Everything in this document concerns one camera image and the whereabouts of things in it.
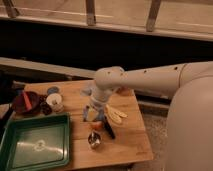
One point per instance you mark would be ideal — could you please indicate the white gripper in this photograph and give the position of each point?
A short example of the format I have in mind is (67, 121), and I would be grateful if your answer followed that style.
(97, 105)

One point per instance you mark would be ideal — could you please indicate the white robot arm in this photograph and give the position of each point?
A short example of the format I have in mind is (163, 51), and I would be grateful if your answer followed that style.
(189, 86)

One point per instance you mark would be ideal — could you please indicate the small metal cup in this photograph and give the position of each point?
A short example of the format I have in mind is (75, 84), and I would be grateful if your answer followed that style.
(94, 140)

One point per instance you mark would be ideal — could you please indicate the white plastic cup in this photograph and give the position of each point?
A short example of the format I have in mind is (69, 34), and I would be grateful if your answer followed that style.
(54, 100)

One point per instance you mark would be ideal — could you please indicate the red yellow apple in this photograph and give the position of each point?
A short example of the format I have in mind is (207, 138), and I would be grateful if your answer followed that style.
(97, 125)

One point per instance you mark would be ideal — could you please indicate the yellow banana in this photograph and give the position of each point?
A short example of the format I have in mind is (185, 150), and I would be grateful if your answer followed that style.
(115, 115)

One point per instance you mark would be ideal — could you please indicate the light blue cloth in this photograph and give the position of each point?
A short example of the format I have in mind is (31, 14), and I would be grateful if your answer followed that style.
(86, 91)

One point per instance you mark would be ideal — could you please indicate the brown wooden bowl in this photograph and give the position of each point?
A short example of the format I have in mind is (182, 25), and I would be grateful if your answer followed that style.
(123, 91)

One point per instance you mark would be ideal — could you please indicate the grey round lid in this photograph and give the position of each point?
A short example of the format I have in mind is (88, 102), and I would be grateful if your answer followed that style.
(52, 90)

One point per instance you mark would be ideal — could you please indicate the dark grape bunch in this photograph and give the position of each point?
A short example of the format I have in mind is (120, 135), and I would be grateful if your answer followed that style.
(45, 108)

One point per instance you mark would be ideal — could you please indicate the green plastic tray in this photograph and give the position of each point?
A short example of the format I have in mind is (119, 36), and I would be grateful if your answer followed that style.
(36, 144)

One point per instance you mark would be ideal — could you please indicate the dark red bowl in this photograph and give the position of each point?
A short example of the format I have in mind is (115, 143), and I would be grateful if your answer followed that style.
(27, 102)

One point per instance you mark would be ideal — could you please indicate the black handled knife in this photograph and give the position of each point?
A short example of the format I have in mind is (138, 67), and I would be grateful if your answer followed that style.
(108, 128)

